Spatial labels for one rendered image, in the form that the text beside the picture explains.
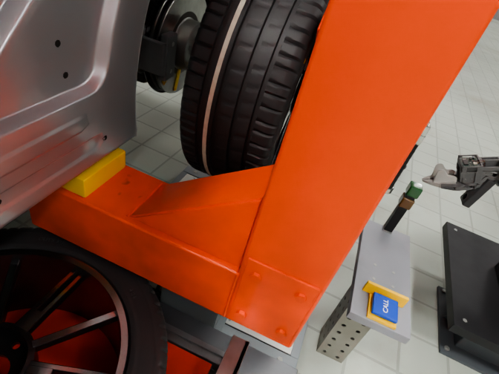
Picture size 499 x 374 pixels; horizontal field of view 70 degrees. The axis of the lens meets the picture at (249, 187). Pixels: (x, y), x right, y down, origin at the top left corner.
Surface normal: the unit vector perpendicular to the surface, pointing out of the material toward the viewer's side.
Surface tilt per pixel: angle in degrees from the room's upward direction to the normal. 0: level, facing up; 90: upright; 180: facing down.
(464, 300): 0
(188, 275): 90
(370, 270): 0
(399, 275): 0
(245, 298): 90
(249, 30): 56
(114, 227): 90
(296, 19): 46
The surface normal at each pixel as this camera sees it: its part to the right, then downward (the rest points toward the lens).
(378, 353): 0.22, -0.76
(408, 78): -0.35, 0.53
